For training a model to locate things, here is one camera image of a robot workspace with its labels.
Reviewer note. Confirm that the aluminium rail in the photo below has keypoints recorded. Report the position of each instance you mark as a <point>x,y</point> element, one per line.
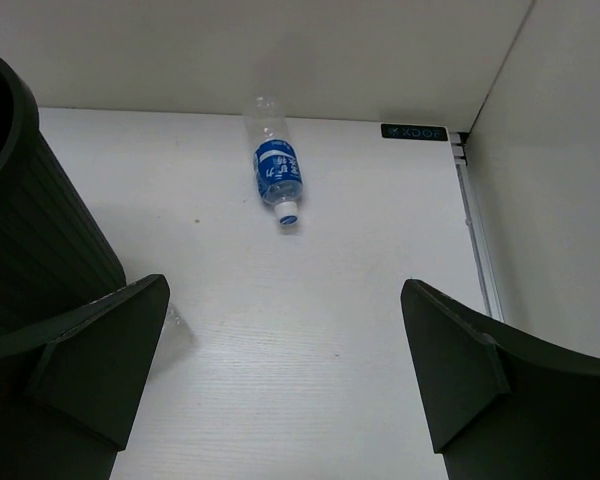
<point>476,228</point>

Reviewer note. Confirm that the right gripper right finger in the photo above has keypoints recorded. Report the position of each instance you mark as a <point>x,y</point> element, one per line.
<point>500,403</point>

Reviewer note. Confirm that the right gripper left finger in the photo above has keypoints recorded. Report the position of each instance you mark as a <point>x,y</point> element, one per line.
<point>71,385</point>

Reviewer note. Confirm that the green label clear bottle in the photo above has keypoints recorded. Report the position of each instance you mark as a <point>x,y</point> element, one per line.
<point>176,334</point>

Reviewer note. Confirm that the blue label clear bottle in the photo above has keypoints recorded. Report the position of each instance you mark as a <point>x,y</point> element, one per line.
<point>275,160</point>

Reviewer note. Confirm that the right black table label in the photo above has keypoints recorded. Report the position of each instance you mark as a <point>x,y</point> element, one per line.
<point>414,132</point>

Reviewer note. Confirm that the black ribbed plastic bin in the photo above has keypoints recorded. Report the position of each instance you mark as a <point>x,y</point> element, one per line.
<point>53,255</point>

